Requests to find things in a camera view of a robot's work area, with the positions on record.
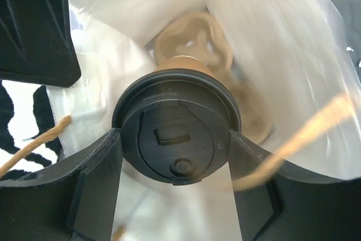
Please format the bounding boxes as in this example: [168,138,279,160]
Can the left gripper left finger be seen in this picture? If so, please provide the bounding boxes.
[1,129,122,240]

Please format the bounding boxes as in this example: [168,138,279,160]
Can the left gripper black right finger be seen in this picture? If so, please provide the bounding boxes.
[227,128,361,241]

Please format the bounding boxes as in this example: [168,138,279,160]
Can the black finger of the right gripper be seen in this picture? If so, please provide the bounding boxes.
[1,0,81,87]

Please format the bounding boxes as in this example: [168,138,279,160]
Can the black cup lid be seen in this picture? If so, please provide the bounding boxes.
[112,68,241,186]

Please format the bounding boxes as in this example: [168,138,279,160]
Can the brown paper coffee cup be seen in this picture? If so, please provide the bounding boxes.
[154,55,215,78]

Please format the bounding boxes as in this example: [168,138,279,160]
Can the zebra print pillow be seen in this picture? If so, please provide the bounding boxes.
[1,80,62,181]

